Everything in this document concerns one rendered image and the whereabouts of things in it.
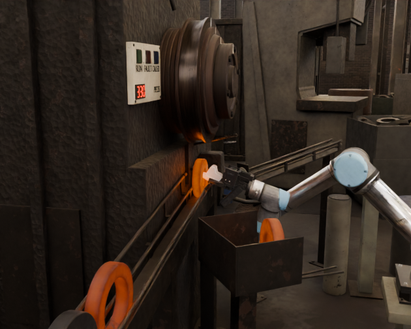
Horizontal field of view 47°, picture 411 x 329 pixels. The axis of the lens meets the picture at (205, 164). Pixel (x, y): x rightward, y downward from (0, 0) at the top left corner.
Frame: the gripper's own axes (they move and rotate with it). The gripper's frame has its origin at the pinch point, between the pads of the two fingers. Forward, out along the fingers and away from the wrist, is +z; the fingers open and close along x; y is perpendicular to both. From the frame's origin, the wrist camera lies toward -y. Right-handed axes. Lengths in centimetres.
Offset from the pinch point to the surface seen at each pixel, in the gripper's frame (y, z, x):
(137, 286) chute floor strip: -15, -3, 68
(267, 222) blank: 9, -30, 52
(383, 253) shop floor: -43, -110, -124
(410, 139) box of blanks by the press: 25, -114, -199
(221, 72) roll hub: 41.7, 2.8, 13.4
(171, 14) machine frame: 55, 30, -1
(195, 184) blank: -2.0, 0.1, 7.7
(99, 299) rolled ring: -3, -2, 98
